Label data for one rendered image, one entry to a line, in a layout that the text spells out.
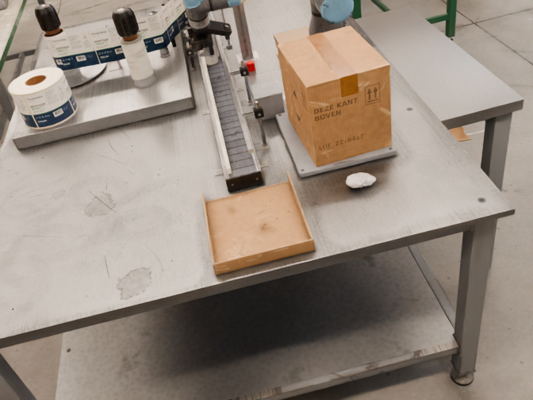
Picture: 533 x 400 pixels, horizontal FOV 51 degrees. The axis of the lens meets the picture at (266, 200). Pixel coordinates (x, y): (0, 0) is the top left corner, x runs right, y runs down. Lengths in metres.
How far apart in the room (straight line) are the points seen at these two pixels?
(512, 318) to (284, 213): 1.15
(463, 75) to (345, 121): 0.64
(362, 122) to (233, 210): 0.44
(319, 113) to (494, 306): 1.19
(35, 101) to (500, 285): 1.92
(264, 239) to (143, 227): 0.37
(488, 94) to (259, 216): 0.89
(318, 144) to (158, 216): 0.51
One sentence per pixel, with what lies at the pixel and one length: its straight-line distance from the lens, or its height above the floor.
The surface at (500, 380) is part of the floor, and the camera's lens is 2.21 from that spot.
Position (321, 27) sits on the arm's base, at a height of 0.97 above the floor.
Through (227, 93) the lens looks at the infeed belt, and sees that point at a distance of 2.07.
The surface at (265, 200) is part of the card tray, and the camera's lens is 1.60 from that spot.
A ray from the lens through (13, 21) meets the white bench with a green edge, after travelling 3.77.
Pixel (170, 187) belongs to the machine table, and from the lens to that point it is 1.75.
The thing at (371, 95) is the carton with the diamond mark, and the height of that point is 1.04.
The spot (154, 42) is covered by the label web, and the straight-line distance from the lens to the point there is 2.44.
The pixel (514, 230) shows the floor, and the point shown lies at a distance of 2.71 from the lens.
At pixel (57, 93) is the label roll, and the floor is 0.99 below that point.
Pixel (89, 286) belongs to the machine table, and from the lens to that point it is 1.54.
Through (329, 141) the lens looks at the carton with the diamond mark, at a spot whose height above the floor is 0.93.
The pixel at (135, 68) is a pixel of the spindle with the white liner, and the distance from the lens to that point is 2.23.
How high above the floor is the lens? 1.85
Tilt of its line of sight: 39 degrees down
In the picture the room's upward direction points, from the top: 12 degrees counter-clockwise
